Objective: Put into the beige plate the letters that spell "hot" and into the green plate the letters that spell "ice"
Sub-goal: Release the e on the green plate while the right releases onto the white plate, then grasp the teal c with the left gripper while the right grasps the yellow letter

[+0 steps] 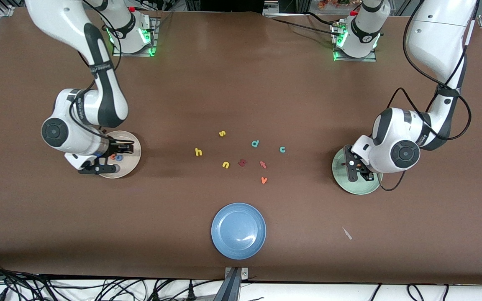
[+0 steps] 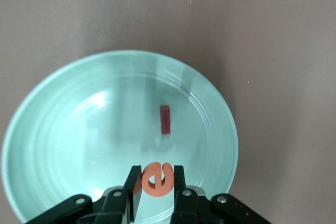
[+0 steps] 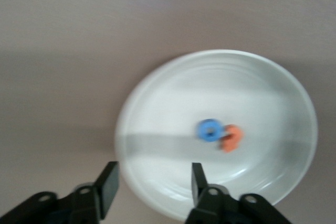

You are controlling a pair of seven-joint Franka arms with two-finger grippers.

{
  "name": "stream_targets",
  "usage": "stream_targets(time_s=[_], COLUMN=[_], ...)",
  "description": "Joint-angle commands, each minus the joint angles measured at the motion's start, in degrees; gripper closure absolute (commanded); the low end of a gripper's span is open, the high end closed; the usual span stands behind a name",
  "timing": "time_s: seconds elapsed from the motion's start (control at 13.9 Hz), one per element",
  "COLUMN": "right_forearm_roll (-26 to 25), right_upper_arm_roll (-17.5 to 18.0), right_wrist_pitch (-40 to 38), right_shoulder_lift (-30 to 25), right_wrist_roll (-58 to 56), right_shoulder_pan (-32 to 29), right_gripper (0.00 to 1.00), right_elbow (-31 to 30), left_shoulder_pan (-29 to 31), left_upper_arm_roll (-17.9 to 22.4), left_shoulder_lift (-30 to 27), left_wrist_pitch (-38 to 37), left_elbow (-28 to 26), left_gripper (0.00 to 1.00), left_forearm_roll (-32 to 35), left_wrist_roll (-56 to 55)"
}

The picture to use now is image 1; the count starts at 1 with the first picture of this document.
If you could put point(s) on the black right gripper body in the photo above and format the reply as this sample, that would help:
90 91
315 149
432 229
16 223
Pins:
114 148

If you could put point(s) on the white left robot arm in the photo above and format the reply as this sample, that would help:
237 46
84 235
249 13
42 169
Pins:
437 37

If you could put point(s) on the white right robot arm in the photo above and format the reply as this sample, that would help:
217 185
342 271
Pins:
52 21

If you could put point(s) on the light green round plate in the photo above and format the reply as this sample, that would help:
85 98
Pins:
358 189

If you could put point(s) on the beige round plate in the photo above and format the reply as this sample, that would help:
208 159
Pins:
134 165

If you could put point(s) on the small white paper scrap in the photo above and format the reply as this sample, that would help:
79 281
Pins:
347 233

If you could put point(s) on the salmon foam letter f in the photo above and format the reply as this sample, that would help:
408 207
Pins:
262 164

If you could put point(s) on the dark red foam letter k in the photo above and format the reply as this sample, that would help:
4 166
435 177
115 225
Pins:
242 163

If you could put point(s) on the brown table cover sheet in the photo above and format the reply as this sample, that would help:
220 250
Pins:
241 83

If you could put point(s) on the blue round plate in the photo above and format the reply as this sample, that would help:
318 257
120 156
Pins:
238 230

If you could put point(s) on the black power plug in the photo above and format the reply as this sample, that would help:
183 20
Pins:
191 292
155 295

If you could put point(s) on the orange flower bunch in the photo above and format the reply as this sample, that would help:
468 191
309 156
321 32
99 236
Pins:
329 4

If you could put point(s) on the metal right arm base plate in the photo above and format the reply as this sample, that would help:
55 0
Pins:
134 54

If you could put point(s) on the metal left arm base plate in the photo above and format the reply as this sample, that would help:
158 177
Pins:
356 59

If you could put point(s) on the grey metal camera bracket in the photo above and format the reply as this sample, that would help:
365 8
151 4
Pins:
233 288

